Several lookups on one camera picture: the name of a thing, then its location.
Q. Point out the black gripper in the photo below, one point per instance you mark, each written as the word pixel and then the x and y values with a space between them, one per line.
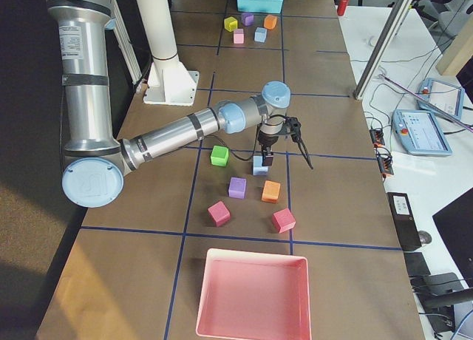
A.
pixel 265 140

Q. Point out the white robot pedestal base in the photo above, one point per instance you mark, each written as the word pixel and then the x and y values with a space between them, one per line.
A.
pixel 169 82

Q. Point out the crimson foam block near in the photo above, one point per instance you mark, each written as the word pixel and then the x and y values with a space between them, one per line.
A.
pixel 219 213

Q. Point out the orange foam block right group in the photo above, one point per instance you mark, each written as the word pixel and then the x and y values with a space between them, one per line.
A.
pixel 270 192

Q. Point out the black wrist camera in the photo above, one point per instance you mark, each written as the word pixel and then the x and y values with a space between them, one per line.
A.
pixel 294 129

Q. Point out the black monitor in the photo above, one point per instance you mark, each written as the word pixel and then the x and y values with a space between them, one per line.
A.
pixel 454 224

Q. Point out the yellow foam block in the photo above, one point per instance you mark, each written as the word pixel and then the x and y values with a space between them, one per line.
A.
pixel 230 24

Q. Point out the orange foam block group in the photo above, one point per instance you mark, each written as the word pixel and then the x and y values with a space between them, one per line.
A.
pixel 270 22
pixel 270 192

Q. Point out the purple foam block group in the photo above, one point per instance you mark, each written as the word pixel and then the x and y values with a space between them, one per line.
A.
pixel 237 187
pixel 247 19

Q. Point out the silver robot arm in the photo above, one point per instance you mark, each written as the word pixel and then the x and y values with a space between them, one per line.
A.
pixel 96 162

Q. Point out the orange black connector strip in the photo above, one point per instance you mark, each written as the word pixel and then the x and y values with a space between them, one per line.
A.
pixel 382 153

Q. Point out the purple foam block left group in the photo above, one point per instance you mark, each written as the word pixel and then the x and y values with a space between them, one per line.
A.
pixel 247 19

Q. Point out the green foam block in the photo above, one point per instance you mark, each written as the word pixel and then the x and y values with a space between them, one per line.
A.
pixel 219 156

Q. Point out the black computer mouse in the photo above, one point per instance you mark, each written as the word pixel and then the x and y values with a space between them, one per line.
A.
pixel 424 237

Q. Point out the far teach pendant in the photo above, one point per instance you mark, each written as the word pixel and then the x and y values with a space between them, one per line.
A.
pixel 445 96

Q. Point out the crimson foam block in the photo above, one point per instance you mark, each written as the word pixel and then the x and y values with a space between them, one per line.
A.
pixel 283 220
pixel 219 213

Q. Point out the light blue block group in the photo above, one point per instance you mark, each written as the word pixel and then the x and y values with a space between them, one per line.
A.
pixel 258 169
pixel 260 34

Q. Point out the crimson foam block far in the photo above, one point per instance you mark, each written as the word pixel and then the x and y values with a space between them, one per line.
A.
pixel 283 220

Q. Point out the teach pendant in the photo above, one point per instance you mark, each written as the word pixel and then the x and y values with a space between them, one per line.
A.
pixel 419 133
pixel 445 96

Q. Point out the pink foam block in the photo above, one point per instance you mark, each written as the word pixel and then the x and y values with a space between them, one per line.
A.
pixel 238 36

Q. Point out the black power box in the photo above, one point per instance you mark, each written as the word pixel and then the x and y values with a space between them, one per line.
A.
pixel 404 221

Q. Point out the pink plastic tray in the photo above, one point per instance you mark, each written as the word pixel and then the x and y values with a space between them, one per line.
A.
pixel 250 295

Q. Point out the orange foam block left group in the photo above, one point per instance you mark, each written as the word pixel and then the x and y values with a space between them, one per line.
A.
pixel 270 22

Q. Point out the purple foam block right group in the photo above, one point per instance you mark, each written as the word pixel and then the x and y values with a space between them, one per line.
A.
pixel 237 187

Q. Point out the near teach pendant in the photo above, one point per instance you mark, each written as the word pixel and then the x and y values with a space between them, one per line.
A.
pixel 419 133

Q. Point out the aluminium frame post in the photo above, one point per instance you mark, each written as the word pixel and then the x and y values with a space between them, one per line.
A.
pixel 394 21

